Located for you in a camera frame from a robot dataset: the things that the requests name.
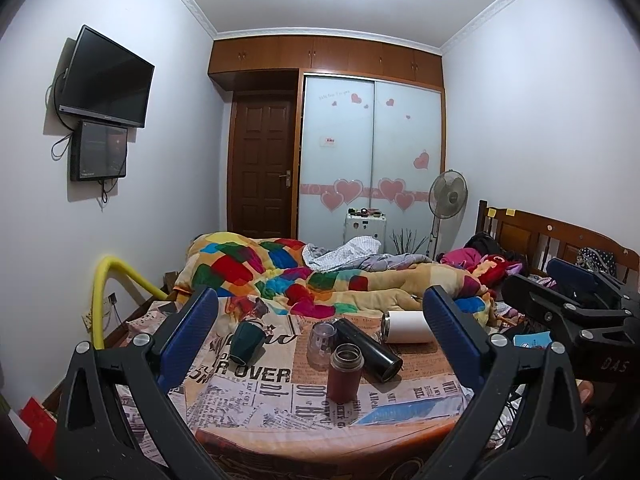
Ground maroon bottle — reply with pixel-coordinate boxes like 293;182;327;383
326;343;363;403

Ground red box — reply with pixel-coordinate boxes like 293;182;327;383
19;396;57;467

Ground person's right hand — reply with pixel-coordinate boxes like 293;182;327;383
575;380;596;437

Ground television cable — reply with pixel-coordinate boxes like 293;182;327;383
45;66;74;162

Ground black thermos flask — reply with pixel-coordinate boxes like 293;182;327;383
332;317;404;382

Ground small wall monitor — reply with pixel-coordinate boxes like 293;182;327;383
70;119;128;182

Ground standing fan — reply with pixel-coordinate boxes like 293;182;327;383
425;169;469;262

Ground wall-mounted television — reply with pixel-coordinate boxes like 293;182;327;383
56;25;155;129

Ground wooden overhead cabinets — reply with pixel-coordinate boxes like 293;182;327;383
208;36;445;94

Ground pink clothing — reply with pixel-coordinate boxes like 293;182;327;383
439;247;483;272

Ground colourful patchwork blanket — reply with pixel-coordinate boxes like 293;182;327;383
172;231;497;330

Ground blue card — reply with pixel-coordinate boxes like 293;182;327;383
512;332;552;352

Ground white tumbler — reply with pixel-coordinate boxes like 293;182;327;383
381;310;436;345

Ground polka dot bag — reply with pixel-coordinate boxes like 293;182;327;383
575;247;617;274

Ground dried twig decoration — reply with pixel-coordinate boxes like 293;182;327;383
390;227;427;257

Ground yellow foam tube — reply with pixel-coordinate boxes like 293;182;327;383
93;256;169;351

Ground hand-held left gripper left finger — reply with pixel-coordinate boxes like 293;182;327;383
54;286;221;480

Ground grey patterned quilt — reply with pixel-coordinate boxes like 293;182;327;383
302;236;435;274

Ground black bag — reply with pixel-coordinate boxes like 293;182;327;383
465;232;504;257

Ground brown wooden door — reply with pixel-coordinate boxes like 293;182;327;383
227;92;300;241

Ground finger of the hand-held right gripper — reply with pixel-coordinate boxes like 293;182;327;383
501;274;640;356
545;257;640;313

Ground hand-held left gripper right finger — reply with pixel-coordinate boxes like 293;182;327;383
422;285;593;480

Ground dark green cup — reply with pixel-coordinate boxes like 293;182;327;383
228;320;268;367

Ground red plush toy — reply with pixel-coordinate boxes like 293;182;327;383
469;254;522;287

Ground wooden headboard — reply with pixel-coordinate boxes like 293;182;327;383
475;200;640;288

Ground sliding door wardrobe with hearts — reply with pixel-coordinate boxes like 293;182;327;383
298;71;446;261

